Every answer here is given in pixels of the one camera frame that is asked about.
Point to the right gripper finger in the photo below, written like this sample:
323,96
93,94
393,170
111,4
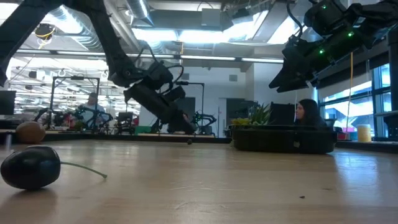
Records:
295,85
286,76

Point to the black plastic food container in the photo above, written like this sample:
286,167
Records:
280,141

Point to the dark cherry with stem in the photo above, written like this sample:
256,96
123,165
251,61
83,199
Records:
31,168

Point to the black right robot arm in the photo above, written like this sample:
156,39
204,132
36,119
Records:
373,15

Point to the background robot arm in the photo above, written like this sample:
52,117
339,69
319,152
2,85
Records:
104,118
49,116
203,119

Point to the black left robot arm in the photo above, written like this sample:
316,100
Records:
105,37

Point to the green box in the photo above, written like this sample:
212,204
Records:
143,130

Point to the person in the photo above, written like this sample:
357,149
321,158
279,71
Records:
311,113
92,101

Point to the potted succulent plant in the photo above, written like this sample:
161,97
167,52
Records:
259,116

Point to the red tissue box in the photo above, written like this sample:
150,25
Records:
342,136

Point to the black pole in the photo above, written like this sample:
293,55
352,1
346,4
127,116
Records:
392,77

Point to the yellow canister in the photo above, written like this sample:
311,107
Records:
363,133

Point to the black monitor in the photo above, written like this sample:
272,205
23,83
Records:
7,102

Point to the black aluminium table frame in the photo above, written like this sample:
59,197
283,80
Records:
124,137

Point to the black gantry frame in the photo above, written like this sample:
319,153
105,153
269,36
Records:
74,78

